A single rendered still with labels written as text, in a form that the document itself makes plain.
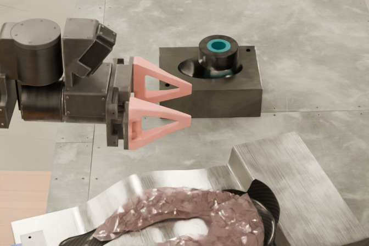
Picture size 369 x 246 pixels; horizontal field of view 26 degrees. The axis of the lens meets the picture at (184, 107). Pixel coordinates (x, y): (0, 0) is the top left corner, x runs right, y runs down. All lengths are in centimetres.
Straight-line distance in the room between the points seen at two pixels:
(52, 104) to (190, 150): 58
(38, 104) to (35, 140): 183
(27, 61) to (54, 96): 6
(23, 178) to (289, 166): 49
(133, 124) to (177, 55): 69
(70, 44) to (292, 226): 49
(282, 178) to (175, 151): 28
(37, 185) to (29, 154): 129
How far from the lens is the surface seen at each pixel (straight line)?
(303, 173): 132
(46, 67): 94
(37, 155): 274
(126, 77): 97
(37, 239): 126
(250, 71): 159
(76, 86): 95
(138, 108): 93
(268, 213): 130
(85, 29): 93
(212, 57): 157
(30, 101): 97
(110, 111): 93
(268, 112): 160
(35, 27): 95
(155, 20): 188
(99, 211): 131
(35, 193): 145
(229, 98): 156
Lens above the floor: 180
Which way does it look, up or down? 38 degrees down
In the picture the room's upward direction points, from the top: straight up
